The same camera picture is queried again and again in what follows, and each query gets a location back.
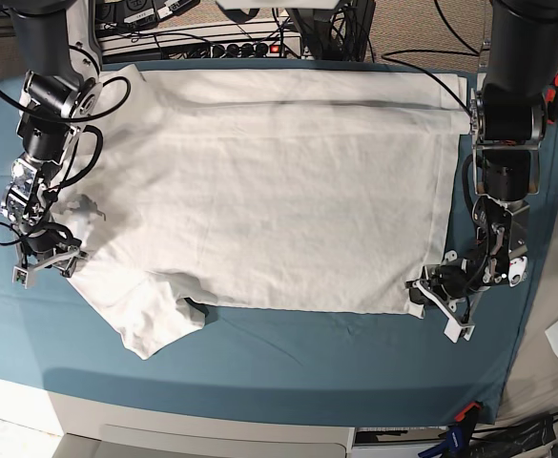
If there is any orange black clamp bottom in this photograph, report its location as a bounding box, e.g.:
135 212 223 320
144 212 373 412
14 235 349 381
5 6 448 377
454 401 484 425

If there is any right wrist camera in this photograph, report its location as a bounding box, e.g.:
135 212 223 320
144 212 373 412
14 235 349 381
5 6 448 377
12 266 37 289

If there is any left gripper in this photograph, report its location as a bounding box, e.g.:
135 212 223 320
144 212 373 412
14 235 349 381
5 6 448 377
404 251 489 323

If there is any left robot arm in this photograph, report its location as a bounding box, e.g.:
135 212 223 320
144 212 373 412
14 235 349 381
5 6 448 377
405 1 558 338

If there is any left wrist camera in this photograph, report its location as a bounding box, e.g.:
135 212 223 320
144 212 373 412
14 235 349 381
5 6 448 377
444 318 475 344

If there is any white drawer cabinet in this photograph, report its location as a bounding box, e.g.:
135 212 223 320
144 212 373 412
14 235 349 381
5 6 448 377
49 392 354 457

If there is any blue clamp bottom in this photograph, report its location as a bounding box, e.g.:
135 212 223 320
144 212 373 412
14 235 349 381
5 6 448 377
418 425 475 458

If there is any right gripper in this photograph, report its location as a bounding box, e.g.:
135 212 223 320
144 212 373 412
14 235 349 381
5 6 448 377
15 223 88 279

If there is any white T-shirt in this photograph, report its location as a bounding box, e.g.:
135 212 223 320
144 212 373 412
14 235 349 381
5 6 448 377
52 66 469 359

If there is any black power strip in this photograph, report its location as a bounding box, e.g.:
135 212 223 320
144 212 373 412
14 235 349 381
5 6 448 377
162 40 301 59

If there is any black cable bundle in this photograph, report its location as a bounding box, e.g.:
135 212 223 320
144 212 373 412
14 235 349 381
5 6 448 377
273 0 378 63

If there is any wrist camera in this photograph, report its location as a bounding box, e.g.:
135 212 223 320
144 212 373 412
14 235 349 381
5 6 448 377
12 266 37 289
444 318 475 344

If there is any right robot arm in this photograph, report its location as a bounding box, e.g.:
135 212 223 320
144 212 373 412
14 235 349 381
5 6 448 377
0 1 105 286

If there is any teal table cloth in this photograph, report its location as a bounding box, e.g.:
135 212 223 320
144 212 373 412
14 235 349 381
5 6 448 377
0 59 558 426

